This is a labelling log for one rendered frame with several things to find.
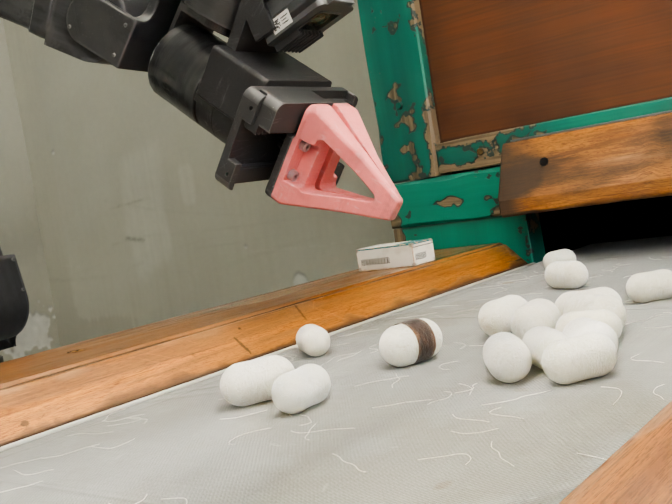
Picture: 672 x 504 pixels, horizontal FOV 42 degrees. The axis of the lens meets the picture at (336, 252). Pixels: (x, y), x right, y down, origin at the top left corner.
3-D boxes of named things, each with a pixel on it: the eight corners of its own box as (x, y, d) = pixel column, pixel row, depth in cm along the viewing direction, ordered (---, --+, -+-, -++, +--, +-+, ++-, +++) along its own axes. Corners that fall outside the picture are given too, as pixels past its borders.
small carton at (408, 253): (358, 271, 78) (355, 249, 78) (380, 265, 81) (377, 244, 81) (415, 266, 75) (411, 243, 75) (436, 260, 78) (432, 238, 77)
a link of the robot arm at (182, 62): (286, 51, 60) (220, 9, 63) (233, 37, 56) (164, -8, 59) (245, 140, 62) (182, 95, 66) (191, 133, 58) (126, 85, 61)
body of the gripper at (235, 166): (366, 99, 59) (289, 51, 62) (267, 100, 51) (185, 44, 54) (331, 182, 62) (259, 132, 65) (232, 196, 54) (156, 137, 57)
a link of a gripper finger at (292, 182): (459, 156, 55) (350, 88, 59) (398, 164, 50) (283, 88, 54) (415, 246, 58) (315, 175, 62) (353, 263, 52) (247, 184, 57)
